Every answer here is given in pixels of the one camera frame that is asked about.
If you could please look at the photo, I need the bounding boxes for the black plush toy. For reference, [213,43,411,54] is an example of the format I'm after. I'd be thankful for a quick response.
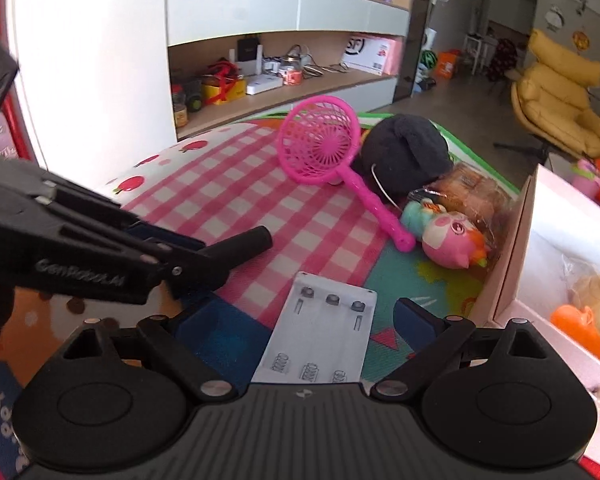
[357,114,453,198]

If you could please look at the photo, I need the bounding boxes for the yellow lounge chair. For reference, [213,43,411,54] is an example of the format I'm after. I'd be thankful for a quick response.
[495,29,600,163]

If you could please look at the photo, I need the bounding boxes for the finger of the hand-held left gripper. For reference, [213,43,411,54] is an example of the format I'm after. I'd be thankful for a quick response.
[166,225,273,301]
[40,167,207,256]

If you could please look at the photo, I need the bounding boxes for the toy car with green wheels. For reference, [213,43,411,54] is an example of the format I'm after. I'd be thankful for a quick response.
[172,77,204,113]

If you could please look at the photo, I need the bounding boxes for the pink and white parcel box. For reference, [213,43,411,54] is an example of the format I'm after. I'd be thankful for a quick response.
[341,35,406,77]

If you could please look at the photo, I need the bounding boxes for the orange plastic toy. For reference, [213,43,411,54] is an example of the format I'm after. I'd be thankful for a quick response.
[550,305,600,361]

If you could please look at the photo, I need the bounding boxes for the black cables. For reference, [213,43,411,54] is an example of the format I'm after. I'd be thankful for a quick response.
[304,61,352,80]

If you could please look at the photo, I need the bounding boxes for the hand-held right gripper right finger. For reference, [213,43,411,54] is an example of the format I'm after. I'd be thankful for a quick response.
[369,297,548,403]

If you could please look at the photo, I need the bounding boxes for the pink cardboard box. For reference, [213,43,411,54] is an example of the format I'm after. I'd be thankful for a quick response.
[467,164,600,466]

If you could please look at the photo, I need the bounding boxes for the black router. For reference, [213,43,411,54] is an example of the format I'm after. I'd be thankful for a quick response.
[236,35,263,78]

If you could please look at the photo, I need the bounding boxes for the pink toy net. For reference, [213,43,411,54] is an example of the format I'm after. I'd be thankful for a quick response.
[276,96,416,252]

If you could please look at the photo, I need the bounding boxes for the pink toy cup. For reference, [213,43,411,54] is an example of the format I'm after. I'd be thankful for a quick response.
[572,158,600,194]

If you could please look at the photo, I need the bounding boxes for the glass jar with red label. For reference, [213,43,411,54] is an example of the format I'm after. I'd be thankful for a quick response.
[280,57,304,86]

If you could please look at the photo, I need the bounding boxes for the pink and teal squishy toy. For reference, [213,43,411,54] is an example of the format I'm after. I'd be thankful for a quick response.
[400,199,493,268]

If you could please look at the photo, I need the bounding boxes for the orange box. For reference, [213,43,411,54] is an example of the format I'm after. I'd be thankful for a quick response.
[437,50,462,79]

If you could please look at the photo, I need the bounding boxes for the white flat box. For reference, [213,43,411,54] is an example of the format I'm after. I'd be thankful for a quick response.
[245,76,285,96]

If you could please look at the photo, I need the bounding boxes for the white and wood cabinet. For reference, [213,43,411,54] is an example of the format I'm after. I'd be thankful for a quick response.
[165,0,421,142]

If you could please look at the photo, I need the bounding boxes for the white stool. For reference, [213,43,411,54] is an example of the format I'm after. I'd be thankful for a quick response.
[462,32,498,76]

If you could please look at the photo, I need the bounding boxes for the colourful play mat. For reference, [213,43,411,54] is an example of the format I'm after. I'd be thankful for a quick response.
[0,110,523,480]

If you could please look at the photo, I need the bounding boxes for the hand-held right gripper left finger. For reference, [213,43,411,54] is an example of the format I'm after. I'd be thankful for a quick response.
[62,310,236,403]

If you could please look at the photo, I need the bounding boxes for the dark patterned cloth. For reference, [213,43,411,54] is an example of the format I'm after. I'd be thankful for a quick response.
[487,37,519,83]

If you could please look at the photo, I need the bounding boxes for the yellow box with red ribbon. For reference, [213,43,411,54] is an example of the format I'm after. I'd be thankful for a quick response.
[200,74,246,107]

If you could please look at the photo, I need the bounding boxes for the white battery holder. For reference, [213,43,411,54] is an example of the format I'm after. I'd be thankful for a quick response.
[251,271,378,386]

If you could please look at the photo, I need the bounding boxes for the packaged bread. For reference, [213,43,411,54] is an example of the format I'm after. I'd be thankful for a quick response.
[420,162,521,261]

